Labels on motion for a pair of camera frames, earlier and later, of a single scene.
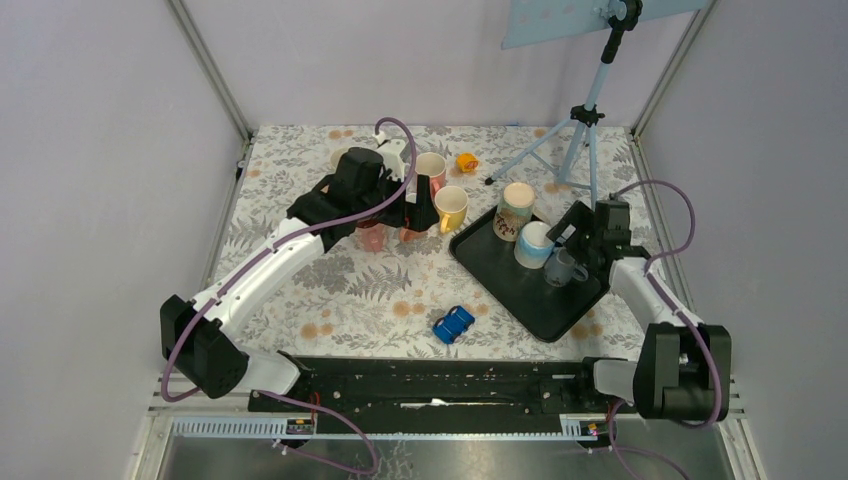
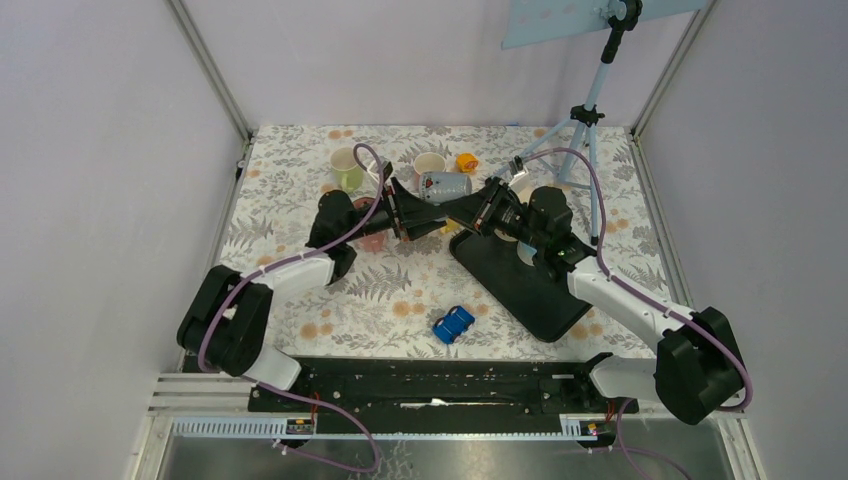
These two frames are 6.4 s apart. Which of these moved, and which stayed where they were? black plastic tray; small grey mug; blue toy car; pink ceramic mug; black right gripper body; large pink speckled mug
Moved: black right gripper body; small grey mug
Stayed: black plastic tray; pink ceramic mug; large pink speckled mug; blue toy car
